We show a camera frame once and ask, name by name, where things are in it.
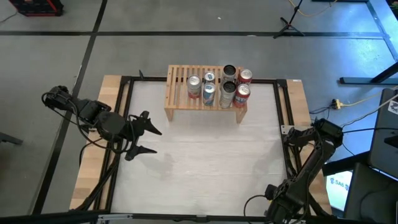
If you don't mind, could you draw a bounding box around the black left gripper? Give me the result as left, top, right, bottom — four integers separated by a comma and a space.
119, 110, 163, 162

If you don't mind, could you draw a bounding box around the white and red beverage can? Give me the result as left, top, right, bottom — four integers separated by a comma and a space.
187, 74, 203, 100

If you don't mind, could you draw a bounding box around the blue silver Red Bull can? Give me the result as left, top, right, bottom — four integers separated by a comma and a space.
201, 82, 217, 107
203, 70, 217, 85

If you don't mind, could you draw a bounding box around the orange-red Fanta can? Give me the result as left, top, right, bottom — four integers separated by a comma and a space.
232, 83, 251, 109

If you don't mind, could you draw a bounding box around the red soda can silver lid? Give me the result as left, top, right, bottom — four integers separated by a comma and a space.
237, 68, 253, 85

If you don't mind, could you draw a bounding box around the light wooden slatted shelf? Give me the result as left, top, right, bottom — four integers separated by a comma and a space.
164, 64, 249, 124

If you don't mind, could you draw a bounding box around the white printed sign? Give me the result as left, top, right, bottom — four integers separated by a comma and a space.
325, 170, 354, 212

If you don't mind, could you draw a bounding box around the dark grey chair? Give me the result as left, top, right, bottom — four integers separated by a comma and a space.
343, 163, 398, 224

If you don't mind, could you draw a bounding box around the black side desk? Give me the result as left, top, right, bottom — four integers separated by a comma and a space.
368, 88, 398, 181

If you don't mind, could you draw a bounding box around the dark grey stand foot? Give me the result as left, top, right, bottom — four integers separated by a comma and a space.
0, 132, 24, 146

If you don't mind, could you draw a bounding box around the black desk leg base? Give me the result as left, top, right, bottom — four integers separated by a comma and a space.
339, 62, 398, 85

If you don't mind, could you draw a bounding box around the black and red crate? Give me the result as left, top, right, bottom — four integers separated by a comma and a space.
8, 0, 65, 17

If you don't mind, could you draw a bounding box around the black tripod stand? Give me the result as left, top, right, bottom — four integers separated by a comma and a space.
272, 0, 306, 40

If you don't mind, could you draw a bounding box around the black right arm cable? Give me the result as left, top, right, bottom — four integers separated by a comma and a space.
243, 194, 271, 224

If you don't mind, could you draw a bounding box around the black floor cable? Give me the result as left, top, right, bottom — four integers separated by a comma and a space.
310, 105, 398, 162

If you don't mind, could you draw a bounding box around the yellow extension cord plug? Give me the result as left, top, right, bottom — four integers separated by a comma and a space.
331, 93, 398, 110

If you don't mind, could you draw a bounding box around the black metal table frame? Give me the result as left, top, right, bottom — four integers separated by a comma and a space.
70, 74, 333, 224

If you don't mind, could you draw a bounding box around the yellow hanging cable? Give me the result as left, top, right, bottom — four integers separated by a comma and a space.
287, 0, 338, 18

